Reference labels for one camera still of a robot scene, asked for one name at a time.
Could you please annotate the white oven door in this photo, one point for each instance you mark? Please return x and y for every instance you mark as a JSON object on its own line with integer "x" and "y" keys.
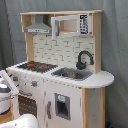
{"x": 13, "y": 96}

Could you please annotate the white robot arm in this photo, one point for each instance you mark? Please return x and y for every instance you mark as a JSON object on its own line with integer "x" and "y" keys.
{"x": 24, "y": 121}

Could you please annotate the wooden toy kitchen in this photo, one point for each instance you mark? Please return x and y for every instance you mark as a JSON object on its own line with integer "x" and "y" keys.
{"x": 62, "y": 82}

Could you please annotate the grey toy sink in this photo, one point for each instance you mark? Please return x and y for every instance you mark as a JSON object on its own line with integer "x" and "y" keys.
{"x": 73, "y": 74}

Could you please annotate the black toy faucet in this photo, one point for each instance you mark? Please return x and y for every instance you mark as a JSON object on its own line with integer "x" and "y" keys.
{"x": 81, "y": 63}

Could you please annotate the black toy stovetop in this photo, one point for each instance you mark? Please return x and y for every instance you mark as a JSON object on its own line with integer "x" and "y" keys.
{"x": 37, "y": 66}

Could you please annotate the right stove knob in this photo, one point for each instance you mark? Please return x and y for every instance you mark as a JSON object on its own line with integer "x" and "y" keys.
{"x": 34, "y": 83}

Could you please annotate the stove knob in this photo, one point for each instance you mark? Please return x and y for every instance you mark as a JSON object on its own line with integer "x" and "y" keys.
{"x": 15, "y": 78}
{"x": 34, "y": 83}

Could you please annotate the white microwave cabinet door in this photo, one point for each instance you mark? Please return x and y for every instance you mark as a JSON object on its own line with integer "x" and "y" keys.
{"x": 71, "y": 25}

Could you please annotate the white lower cabinet door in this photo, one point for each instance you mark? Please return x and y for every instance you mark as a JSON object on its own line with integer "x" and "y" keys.
{"x": 63, "y": 103}

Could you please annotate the grey range hood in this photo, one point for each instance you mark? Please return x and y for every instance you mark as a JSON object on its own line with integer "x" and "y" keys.
{"x": 40, "y": 25}

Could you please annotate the left stove knob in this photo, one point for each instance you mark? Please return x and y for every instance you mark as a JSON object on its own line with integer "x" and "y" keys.
{"x": 15, "y": 78}

